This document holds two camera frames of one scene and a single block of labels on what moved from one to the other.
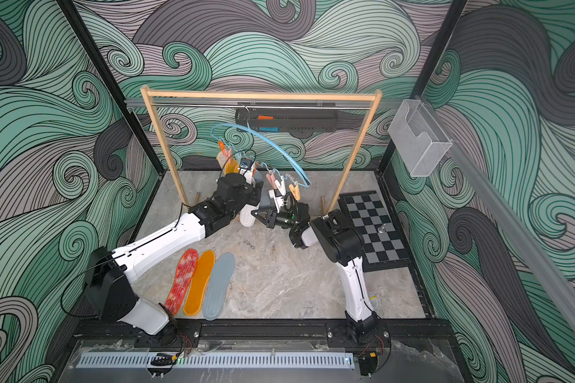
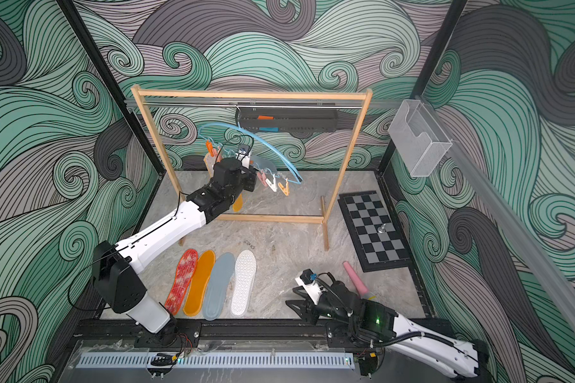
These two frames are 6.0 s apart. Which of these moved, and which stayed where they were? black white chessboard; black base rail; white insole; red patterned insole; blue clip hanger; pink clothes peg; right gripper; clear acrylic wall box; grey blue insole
Moved: right gripper; white insole; blue clip hanger; pink clothes peg
Stayed: black base rail; red patterned insole; grey blue insole; black white chessboard; clear acrylic wall box
